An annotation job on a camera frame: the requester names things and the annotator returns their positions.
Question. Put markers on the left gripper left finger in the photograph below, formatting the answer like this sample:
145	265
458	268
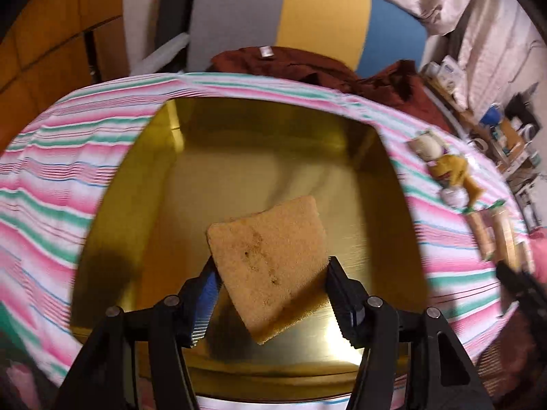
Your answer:
104	374

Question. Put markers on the grey bed rail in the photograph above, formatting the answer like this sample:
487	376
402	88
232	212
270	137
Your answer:
161	56

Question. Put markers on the striped pink green tablecloth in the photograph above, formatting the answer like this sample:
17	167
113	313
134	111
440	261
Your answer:
55	173

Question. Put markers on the grey yellow blue headboard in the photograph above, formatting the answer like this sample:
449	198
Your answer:
365	35

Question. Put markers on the yellow sponge block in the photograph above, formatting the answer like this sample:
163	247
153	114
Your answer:
481	234
474	191
273	265

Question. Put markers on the gold metal tin tray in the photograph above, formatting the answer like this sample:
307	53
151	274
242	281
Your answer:
206	160

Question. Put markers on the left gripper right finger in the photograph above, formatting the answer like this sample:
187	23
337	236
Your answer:
441	375

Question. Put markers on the pink patterned curtain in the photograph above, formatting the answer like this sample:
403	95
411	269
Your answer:
494	42

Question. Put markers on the wooden wardrobe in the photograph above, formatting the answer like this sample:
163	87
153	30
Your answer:
54	47

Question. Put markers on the white blue medicine box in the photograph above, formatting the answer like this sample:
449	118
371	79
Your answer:
449	75

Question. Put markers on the green cracker packet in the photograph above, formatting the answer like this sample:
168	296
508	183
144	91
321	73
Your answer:
506	248

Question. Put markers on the black rolled mat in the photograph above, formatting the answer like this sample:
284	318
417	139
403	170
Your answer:
173	19

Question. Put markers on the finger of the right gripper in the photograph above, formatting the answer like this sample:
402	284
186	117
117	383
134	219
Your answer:
521	285

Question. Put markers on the wooden side shelf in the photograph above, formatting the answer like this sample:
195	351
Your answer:
500	143

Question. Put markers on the dark red garment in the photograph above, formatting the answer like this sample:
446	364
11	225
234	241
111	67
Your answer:
398	86

